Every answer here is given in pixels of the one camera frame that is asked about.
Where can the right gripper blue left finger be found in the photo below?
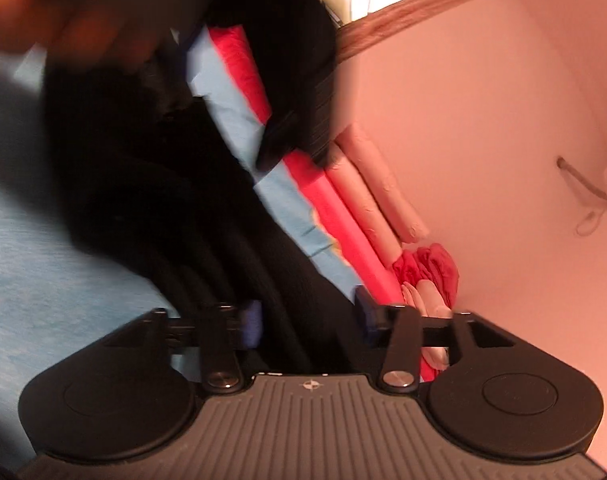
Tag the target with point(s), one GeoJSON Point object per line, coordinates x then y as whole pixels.
{"type": "Point", "coordinates": [249, 326]}

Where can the wall hook with cord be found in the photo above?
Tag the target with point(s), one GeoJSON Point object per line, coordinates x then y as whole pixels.
{"type": "Point", "coordinates": [594, 194]}

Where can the blue floral bed sheet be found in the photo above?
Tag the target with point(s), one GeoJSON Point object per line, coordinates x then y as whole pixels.
{"type": "Point", "coordinates": [54, 299]}

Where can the pink folded towel lower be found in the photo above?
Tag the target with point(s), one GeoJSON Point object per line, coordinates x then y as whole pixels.
{"type": "Point", "coordinates": [353, 191]}

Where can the red blanket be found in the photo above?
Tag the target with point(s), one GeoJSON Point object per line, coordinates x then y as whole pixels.
{"type": "Point", "coordinates": [349, 243]}

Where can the black pants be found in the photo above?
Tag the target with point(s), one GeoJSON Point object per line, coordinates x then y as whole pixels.
{"type": "Point", "coordinates": [142, 175]}

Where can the person's hand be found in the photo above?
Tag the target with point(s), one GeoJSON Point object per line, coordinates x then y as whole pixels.
{"type": "Point", "coordinates": [75, 33]}

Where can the red crumpled cloth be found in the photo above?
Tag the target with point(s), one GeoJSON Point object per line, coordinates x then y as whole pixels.
{"type": "Point", "coordinates": [433, 263]}

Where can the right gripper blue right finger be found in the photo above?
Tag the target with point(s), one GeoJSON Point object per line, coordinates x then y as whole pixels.
{"type": "Point", "coordinates": [368, 313]}

